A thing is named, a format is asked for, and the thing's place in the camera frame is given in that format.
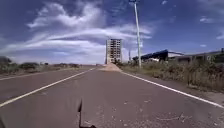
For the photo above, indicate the white painted edge line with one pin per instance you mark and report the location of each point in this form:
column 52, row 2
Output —
column 173, row 90

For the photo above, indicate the tall pale unfinished building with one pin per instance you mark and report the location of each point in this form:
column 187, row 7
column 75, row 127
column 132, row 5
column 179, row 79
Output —
column 114, row 50

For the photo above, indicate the grey asphalt road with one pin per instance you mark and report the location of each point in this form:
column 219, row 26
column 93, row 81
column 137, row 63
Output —
column 110, row 96

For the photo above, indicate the low building with blue roof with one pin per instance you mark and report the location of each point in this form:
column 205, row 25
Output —
column 160, row 55

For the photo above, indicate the brown dirt mound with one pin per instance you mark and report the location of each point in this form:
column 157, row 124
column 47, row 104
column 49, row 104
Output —
column 111, row 67

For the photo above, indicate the dry scrub verge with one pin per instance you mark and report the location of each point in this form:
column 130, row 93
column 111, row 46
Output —
column 186, row 71
column 23, row 67

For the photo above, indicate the dirt shoulder strip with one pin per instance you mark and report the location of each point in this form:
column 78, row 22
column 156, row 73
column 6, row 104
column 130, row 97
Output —
column 186, row 87

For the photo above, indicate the tall pale pole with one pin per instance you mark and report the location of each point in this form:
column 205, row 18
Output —
column 137, row 36

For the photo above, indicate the robot's own part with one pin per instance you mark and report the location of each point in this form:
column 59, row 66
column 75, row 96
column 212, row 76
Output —
column 80, row 111

